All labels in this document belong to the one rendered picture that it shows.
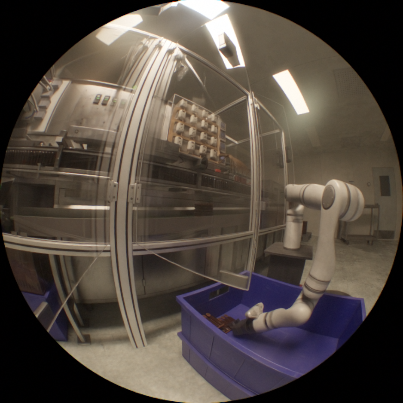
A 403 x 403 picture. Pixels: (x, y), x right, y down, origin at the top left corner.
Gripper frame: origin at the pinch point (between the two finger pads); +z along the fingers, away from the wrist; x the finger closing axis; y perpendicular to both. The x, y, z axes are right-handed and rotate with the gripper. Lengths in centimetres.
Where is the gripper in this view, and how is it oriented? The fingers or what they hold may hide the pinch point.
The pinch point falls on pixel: (227, 324)
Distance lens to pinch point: 70.5
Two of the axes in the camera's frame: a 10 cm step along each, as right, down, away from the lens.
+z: -4.7, 7.0, 5.4
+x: 7.9, 0.7, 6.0
